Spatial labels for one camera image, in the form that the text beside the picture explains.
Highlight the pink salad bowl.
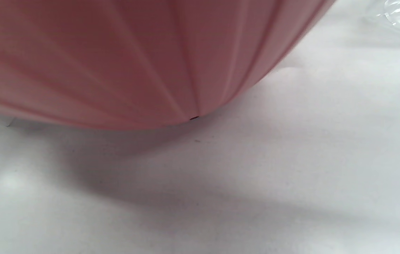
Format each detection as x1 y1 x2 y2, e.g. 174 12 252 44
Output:
0 0 336 130

